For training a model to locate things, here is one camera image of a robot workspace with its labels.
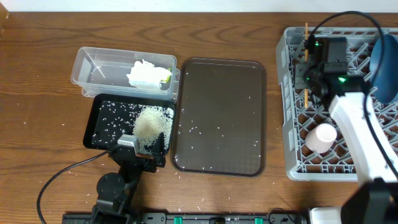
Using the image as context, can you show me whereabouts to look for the white rice pile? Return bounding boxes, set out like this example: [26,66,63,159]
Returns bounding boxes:
[132,106,174,154]

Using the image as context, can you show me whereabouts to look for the wooden chopstick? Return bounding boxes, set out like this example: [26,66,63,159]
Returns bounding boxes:
[304,22,309,109]

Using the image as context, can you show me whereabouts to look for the dark blue plate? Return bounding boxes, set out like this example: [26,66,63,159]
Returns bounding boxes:
[369,34,397,104]

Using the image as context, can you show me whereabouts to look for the yellow green snack wrapper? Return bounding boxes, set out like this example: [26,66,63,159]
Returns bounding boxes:
[160,68,172,83]

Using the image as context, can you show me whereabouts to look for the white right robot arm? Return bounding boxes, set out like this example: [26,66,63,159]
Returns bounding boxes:
[304,35,397,224]

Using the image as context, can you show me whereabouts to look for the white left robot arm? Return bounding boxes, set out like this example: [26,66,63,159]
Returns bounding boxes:
[90,133,165,223]

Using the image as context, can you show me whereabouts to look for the grey dishwasher rack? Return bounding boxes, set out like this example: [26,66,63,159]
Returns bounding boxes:
[275,27,379,182]

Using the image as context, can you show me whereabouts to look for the black plastic tray bin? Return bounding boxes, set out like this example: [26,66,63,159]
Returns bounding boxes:
[83,94,175,150]

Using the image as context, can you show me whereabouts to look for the dark brown serving tray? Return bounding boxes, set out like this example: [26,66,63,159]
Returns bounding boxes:
[170,58,267,177]

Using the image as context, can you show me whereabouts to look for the clear plastic bin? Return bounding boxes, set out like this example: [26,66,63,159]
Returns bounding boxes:
[71,47,180,102]

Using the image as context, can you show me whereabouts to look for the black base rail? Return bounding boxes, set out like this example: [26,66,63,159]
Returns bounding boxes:
[62,211,309,224]

